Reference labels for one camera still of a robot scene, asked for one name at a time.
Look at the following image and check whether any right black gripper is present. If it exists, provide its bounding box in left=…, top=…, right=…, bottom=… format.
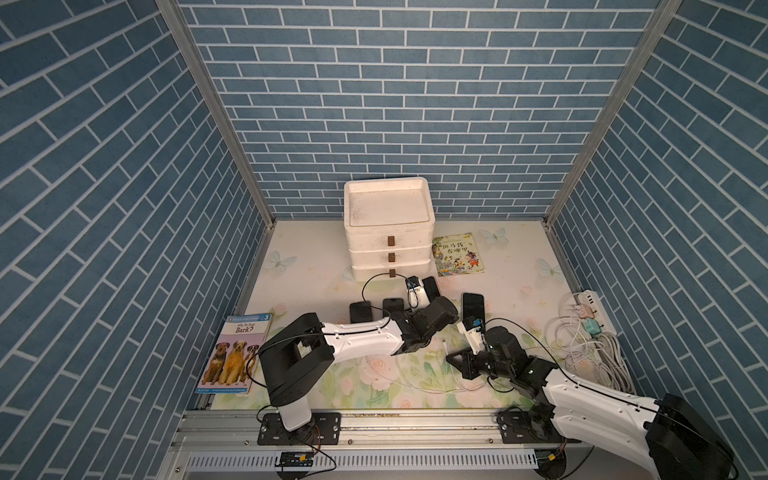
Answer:
left=443, top=345, right=511, bottom=379

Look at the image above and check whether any phone with orange case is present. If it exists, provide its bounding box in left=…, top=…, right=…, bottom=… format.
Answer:
left=349, top=301, right=373, bottom=324

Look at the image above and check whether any phone with pale green case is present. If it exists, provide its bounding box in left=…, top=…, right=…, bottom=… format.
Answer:
left=462, top=293, right=486, bottom=332

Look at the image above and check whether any phone with red case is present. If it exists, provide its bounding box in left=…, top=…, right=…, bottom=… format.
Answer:
left=421, top=276, right=441, bottom=302

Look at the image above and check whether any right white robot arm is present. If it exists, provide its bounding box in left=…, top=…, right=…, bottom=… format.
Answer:
left=447, top=326, right=738, bottom=479

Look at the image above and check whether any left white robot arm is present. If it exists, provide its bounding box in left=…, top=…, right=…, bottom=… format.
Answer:
left=258, top=296, right=459, bottom=432

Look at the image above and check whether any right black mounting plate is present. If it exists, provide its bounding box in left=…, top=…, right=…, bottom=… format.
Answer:
left=496, top=409, right=562, bottom=444

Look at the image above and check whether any black mounting plate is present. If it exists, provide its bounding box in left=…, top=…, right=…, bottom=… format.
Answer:
left=257, top=412, right=342, bottom=447
left=496, top=409, right=562, bottom=444

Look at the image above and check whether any colourful cartoon picture book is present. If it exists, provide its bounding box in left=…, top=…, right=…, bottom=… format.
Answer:
left=432, top=233, right=485, bottom=277

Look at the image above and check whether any white power strip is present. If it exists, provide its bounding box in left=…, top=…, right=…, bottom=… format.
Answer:
left=574, top=290, right=617, bottom=337

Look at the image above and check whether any white three-drawer storage box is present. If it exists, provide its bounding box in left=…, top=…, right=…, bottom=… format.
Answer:
left=343, top=177, right=435, bottom=281

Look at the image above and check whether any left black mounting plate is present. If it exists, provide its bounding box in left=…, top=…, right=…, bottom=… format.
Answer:
left=257, top=412, right=342, bottom=447

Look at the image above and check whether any small green circuit board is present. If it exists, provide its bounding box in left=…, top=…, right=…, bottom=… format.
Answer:
left=276, top=451, right=314, bottom=471

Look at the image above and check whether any dog cover book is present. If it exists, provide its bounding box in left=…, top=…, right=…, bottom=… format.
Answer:
left=195, top=313, right=273, bottom=395

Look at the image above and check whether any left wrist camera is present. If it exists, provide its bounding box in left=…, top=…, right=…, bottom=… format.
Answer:
left=405, top=276, right=430, bottom=311

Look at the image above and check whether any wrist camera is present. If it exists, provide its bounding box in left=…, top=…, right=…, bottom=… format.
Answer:
left=405, top=276, right=430, bottom=311
left=457, top=318, right=485, bottom=355

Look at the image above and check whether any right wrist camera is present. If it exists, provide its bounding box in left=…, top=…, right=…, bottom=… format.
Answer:
left=457, top=318, right=485, bottom=355

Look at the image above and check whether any bundle of white cables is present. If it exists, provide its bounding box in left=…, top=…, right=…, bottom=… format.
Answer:
left=359, top=293, right=637, bottom=397

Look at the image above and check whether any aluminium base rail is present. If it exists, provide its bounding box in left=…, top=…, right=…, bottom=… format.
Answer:
left=158, top=409, right=655, bottom=479

